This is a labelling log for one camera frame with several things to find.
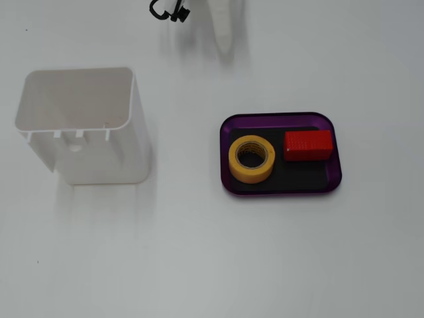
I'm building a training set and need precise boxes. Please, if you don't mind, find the white moving gripper finger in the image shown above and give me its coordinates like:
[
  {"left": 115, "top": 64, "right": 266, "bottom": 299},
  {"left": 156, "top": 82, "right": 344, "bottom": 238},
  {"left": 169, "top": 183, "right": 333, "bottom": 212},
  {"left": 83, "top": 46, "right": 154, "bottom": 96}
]
[{"left": 210, "top": 0, "right": 233, "bottom": 56}]

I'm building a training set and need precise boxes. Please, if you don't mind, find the yellow masking tape roll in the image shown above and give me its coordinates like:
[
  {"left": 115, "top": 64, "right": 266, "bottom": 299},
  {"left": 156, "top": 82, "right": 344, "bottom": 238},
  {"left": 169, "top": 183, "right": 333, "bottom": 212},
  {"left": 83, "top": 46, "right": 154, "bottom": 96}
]
[{"left": 227, "top": 134, "right": 276, "bottom": 185}]

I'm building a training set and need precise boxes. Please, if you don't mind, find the black zip tie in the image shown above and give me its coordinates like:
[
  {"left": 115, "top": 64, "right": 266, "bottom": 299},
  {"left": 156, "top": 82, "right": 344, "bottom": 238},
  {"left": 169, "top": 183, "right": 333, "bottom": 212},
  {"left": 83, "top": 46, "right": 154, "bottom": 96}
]
[{"left": 170, "top": 6, "right": 191, "bottom": 23}]

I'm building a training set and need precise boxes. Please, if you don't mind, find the red textured block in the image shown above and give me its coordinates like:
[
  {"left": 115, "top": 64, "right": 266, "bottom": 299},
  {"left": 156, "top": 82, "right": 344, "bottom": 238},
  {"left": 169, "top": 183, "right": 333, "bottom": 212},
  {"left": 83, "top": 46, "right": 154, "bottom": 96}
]
[{"left": 283, "top": 129, "right": 333, "bottom": 162}]

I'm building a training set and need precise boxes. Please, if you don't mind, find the purple metal tray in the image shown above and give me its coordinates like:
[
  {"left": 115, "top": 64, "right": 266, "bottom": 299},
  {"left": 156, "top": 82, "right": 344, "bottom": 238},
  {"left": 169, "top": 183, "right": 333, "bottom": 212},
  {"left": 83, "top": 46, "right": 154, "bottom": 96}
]
[{"left": 219, "top": 111, "right": 343, "bottom": 199}]

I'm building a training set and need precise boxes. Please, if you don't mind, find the white plastic bin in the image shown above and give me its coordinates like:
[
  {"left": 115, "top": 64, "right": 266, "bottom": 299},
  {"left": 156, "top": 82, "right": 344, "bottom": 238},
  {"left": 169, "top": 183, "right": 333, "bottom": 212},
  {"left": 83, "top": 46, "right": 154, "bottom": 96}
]
[{"left": 13, "top": 67, "right": 152, "bottom": 186}]

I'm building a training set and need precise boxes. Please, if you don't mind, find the black cable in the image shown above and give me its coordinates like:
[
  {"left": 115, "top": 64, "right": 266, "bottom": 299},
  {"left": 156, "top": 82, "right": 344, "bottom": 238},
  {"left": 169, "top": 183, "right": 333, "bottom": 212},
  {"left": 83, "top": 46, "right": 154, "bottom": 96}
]
[{"left": 148, "top": 0, "right": 173, "bottom": 20}]

